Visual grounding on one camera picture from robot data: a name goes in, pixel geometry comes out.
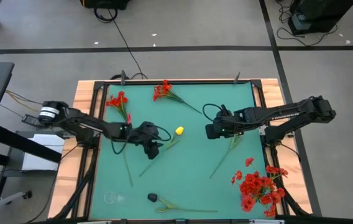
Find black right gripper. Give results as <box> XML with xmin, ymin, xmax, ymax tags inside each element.
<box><xmin>206</xmin><ymin>105</ymin><xmax>247</xmax><ymax>140</ymax></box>

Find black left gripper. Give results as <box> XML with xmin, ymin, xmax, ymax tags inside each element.
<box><xmin>131</xmin><ymin>121</ymin><xmax>165</xmax><ymax>160</ymax></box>

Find yellow artificial tulip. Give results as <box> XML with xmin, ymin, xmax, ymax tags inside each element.
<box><xmin>139</xmin><ymin>126</ymin><xmax>185</xmax><ymax>177</ymax></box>

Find black artificial tulip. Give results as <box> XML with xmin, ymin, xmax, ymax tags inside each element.
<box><xmin>147</xmin><ymin>192</ymin><xmax>219</xmax><ymax>214</ymax></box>

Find red flower sprig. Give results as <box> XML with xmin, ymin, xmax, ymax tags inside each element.
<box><xmin>152</xmin><ymin>79</ymin><xmax>203</xmax><ymax>115</ymax></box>
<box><xmin>105</xmin><ymin>90</ymin><xmax>133</xmax><ymax>125</ymax></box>

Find large red flower bunch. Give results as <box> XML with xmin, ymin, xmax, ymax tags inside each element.
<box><xmin>231</xmin><ymin>157</ymin><xmax>289</xmax><ymax>218</ymax></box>

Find clear glass vase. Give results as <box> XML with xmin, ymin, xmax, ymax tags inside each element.
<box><xmin>103</xmin><ymin>190</ymin><xmax>126</xmax><ymax>205</ymax></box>

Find teal table mat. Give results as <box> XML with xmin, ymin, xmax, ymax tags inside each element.
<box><xmin>89</xmin><ymin>82</ymin><xmax>272</xmax><ymax>220</ymax></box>

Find small black equipment box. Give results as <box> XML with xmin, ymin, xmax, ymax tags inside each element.
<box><xmin>80</xmin><ymin>0</ymin><xmax>131</xmax><ymax>10</ymax></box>

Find large black equipment case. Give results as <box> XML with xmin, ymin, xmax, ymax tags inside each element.
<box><xmin>287</xmin><ymin>0</ymin><xmax>353</xmax><ymax>35</ymax></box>

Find grey chair base leg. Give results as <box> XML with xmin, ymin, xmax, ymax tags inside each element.
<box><xmin>0</xmin><ymin>190</ymin><xmax>33</xmax><ymax>218</ymax></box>

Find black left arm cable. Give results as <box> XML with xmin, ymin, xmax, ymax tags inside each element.
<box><xmin>110</xmin><ymin>123</ymin><xmax>172</xmax><ymax>156</ymax></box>

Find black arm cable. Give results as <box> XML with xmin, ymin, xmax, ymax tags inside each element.
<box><xmin>110</xmin><ymin>123</ymin><xmax>172</xmax><ymax>156</ymax></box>
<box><xmin>202</xmin><ymin>103</ymin><xmax>226</xmax><ymax>123</ymax></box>

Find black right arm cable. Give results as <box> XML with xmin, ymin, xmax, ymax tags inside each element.
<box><xmin>202</xmin><ymin>103</ymin><xmax>226</xmax><ymax>123</ymax></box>

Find black aluminium table frame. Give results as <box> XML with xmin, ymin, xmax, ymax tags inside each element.
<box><xmin>52</xmin><ymin>70</ymin><xmax>313</xmax><ymax>224</ymax></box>

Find white frame bracket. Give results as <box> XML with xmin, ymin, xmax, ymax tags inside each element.
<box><xmin>250</xmin><ymin>219</ymin><xmax>285</xmax><ymax>224</ymax></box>

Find black floor cable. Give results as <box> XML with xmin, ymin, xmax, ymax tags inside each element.
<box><xmin>94</xmin><ymin>6</ymin><xmax>149</xmax><ymax>80</ymax></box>

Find black cable bundle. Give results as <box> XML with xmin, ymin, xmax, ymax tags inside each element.
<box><xmin>275</xmin><ymin>0</ymin><xmax>339</xmax><ymax>47</ymax></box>

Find yellow cables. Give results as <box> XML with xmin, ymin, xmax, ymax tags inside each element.
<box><xmin>4</xmin><ymin>89</ymin><xmax>44</xmax><ymax>113</ymax></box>

